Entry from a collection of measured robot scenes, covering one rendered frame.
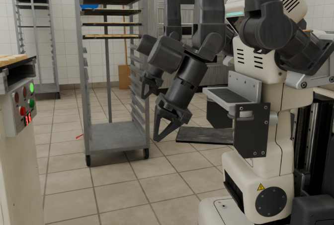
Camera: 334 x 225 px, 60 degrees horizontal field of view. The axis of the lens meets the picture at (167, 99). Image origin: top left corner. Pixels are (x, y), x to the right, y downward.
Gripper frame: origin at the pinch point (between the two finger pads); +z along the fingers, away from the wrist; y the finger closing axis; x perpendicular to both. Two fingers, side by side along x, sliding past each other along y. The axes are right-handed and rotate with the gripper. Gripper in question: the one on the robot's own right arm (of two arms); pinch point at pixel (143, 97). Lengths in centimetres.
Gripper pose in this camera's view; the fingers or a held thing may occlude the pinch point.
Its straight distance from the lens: 108.5
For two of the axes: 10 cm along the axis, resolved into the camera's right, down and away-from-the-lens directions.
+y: 1.6, 2.4, -9.6
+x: 8.9, 3.9, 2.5
